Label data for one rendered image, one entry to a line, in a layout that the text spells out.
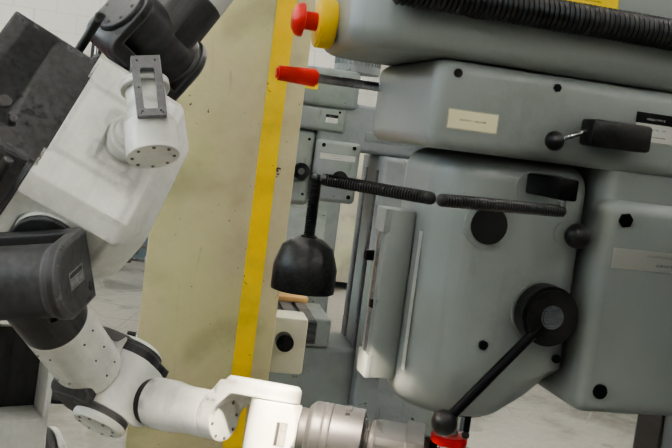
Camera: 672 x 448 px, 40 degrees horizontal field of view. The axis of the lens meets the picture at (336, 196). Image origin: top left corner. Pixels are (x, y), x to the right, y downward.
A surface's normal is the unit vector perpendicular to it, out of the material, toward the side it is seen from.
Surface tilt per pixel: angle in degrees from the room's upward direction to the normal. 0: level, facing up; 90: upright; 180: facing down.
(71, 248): 79
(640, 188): 90
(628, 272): 90
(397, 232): 90
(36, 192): 95
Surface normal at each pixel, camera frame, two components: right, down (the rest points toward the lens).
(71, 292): 0.99, -0.06
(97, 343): 0.93, 0.22
